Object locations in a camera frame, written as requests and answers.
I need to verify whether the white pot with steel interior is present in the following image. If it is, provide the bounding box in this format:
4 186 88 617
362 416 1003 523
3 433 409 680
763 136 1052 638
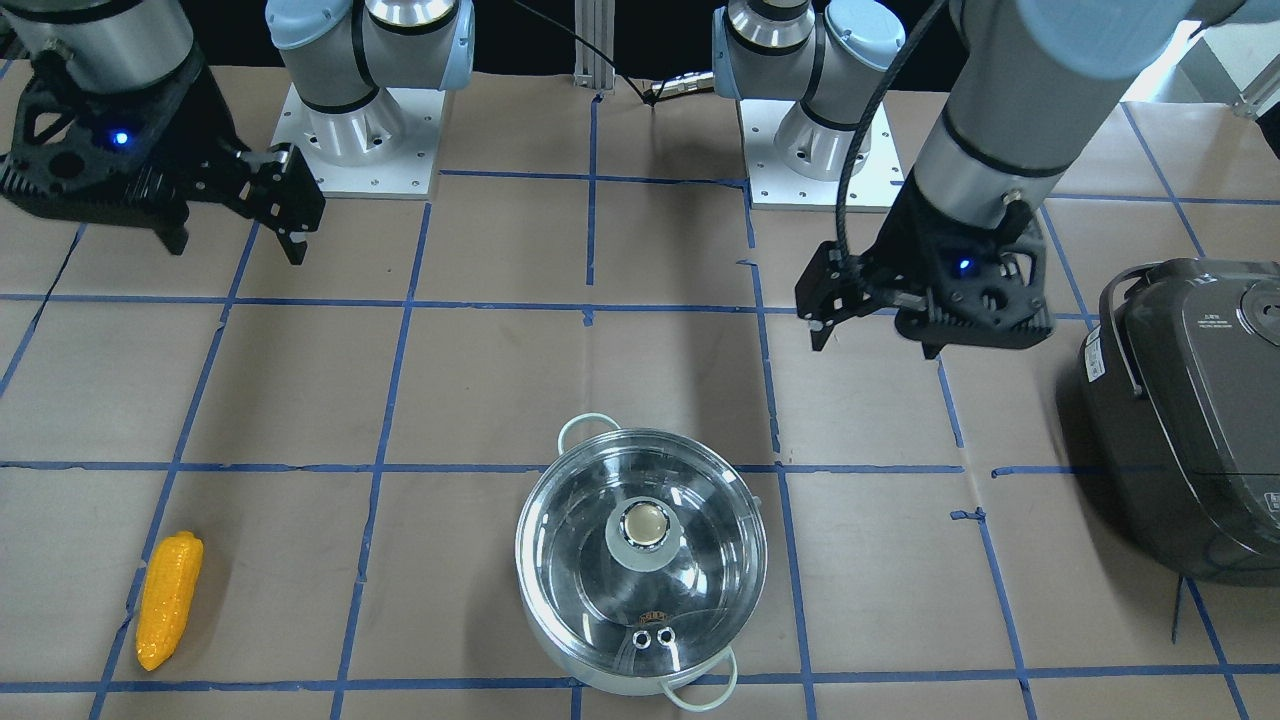
515 413 769 714

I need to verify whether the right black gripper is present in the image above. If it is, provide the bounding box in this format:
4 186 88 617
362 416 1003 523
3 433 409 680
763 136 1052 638
3 50 325 266

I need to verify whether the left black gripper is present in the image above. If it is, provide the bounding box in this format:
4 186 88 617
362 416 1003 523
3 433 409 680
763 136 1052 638
795 179 1056 360

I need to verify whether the aluminium frame post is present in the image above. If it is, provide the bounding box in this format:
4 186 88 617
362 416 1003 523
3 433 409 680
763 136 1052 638
573 1 616 94

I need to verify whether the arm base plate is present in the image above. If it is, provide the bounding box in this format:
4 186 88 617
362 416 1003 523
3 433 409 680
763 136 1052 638
273 86 451 201
739 99 905 211

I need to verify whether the black rice cooker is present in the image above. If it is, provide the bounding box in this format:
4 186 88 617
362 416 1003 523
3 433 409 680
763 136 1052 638
1080 258 1279 587

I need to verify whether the yellow toy corn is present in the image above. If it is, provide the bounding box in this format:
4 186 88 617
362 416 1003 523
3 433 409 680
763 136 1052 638
134 530 204 673

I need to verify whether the glass pot lid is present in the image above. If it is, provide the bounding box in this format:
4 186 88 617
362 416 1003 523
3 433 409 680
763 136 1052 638
515 429 768 675

